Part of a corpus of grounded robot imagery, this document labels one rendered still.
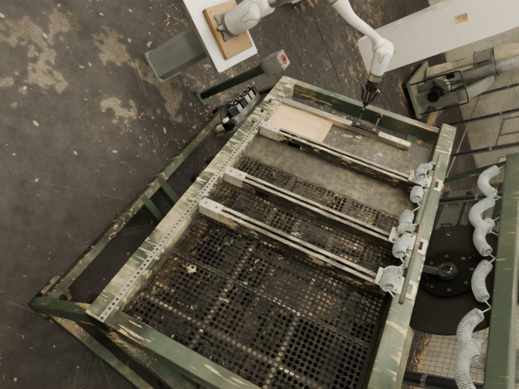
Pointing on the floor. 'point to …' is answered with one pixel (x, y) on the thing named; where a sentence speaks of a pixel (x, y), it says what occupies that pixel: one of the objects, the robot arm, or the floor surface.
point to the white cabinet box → (442, 29)
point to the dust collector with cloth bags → (456, 79)
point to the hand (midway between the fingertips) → (364, 105)
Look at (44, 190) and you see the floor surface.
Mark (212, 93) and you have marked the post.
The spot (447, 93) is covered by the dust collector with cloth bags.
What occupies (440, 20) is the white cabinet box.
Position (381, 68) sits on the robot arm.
